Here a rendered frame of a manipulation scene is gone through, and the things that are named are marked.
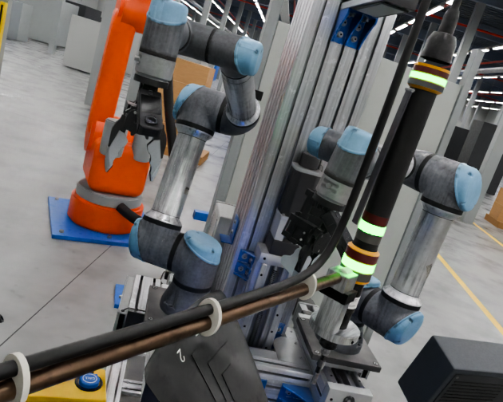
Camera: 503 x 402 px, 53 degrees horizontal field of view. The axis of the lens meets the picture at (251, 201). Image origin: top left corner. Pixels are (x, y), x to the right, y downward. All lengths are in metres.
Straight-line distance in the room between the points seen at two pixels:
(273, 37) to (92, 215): 2.69
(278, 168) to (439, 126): 1.57
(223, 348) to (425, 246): 0.87
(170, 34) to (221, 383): 0.66
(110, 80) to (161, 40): 3.61
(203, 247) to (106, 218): 3.23
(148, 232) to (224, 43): 0.61
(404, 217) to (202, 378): 2.46
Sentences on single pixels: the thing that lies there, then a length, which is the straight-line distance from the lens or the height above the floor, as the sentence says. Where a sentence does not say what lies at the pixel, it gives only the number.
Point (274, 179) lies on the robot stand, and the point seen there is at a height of 1.46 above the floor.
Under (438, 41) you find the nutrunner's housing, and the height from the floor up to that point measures 1.84.
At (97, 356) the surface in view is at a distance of 0.36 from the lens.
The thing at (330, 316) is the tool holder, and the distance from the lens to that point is 0.68.
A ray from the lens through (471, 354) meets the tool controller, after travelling 1.46.
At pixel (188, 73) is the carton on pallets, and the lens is 8.65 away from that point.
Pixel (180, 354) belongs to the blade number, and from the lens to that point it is 0.63.
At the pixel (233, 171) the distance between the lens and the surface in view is 2.51.
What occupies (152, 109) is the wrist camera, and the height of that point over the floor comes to 1.63.
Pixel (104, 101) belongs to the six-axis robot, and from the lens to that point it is 4.68.
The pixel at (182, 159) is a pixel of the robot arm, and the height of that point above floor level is 1.46.
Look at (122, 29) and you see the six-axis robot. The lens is 4.57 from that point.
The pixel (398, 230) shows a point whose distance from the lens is 3.03.
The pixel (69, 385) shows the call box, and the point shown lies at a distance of 1.12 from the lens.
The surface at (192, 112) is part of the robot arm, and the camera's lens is 1.45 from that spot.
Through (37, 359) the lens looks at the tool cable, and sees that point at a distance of 0.33.
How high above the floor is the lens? 1.75
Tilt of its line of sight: 14 degrees down
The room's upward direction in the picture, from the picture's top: 17 degrees clockwise
